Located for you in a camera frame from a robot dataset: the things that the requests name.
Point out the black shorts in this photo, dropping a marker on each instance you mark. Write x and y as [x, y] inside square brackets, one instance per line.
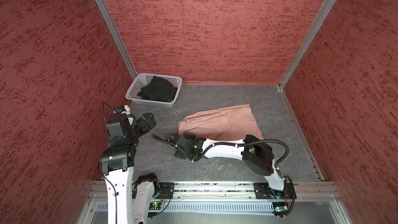
[159, 89]

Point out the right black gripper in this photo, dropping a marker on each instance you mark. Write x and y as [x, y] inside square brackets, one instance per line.
[181, 154]

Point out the left corner aluminium post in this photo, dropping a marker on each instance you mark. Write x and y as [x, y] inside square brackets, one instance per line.
[103, 8]

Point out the corner aluminium post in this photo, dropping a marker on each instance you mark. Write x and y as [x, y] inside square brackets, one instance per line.
[315, 26]
[103, 8]

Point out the aluminium mounting rail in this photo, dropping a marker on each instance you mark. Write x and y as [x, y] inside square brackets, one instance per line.
[306, 191]

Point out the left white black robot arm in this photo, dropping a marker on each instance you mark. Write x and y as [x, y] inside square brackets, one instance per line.
[126, 204]

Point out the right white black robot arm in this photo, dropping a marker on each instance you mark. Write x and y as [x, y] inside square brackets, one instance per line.
[261, 156]

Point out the right green circuit board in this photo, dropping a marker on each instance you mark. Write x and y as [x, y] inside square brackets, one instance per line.
[280, 208]

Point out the right corner aluminium post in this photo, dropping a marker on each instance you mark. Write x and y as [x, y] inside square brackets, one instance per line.
[315, 26]

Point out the pink shorts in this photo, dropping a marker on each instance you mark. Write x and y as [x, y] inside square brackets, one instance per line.
[224, 124]

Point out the green circuit board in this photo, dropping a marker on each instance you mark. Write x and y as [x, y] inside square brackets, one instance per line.
[280, 208]
[155, 206]

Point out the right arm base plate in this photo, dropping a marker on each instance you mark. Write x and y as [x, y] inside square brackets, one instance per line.
[263, 191]

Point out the white plastic basket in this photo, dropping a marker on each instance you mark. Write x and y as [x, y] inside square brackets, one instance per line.
[143, 80]

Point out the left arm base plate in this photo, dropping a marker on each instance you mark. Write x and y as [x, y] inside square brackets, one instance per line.
[166, 191]

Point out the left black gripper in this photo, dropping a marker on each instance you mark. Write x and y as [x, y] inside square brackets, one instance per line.
[151, 121]

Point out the left green circuit board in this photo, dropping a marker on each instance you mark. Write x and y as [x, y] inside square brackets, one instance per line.
[155, 206]

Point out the white slotted cable duct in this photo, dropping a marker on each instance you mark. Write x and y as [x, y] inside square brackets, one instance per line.
[258, 208]

